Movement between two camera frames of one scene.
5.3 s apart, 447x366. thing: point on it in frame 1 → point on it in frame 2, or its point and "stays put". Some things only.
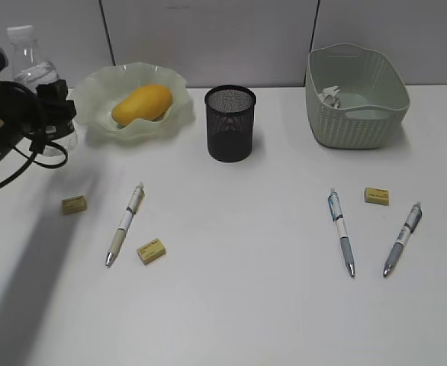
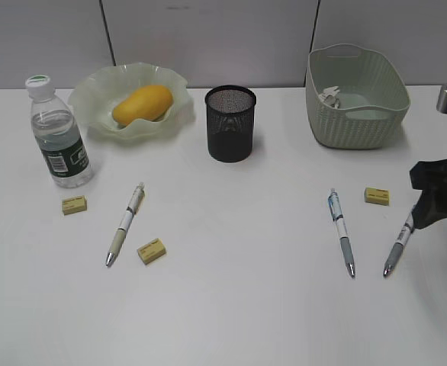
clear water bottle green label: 29,69 → 55,125
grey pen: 411,221 stays put
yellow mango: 147,102 stays put
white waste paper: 330,96 stays put
